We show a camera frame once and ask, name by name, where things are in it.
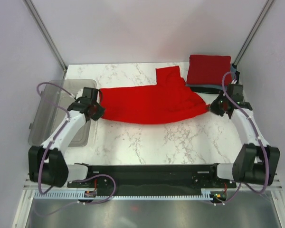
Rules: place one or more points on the left aluminium frame post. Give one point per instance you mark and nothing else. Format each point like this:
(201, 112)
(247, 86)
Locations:
(45, 33)

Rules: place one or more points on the white slotted cable duct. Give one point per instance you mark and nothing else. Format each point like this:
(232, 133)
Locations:
(85, 195)

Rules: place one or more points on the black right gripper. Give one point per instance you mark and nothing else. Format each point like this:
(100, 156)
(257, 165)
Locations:
(213, 107)

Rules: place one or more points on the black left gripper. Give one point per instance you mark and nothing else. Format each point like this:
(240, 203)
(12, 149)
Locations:
(99, 113)

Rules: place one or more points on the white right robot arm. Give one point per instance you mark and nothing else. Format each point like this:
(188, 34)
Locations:
(257, 161)

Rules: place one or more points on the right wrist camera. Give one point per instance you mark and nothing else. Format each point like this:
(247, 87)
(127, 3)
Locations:
(235, 92)

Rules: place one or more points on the right aluminium frame post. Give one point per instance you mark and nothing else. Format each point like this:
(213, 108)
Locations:
(256, 26)

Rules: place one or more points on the aluminium frame post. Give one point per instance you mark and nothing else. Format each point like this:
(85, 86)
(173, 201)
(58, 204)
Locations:
(256, 26)
(45, 33)

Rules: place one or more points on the bright red t-shirt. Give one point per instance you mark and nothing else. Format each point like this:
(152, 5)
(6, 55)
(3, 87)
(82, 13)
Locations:
(168, 101)

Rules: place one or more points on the clear grey plastic bin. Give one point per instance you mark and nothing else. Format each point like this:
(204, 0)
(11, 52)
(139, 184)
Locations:
(48, 116)

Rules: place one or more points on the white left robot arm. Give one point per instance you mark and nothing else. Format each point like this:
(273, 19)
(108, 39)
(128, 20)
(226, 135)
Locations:
(46, 162)

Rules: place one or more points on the folded grey-blue t-shirt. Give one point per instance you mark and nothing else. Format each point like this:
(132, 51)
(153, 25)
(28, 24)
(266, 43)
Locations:
(234, 76)

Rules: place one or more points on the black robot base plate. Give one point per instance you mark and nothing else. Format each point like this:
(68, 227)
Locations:
(153, 179)

